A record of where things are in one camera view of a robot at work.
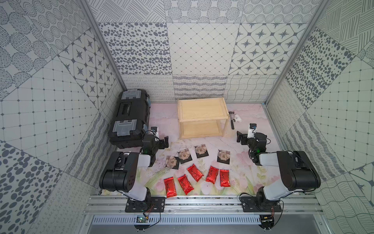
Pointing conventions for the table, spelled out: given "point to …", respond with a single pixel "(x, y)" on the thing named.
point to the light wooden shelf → (202, 117)
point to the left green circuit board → (141, 219)
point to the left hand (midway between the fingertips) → (160, 135)
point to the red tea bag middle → (196, 173)
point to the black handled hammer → (232, 126)
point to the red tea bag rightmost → (224, 178)
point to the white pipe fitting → (237, 118)
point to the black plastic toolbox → (132, 118)
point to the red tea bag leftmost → (170, 188)
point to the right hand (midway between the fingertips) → (245, 133)
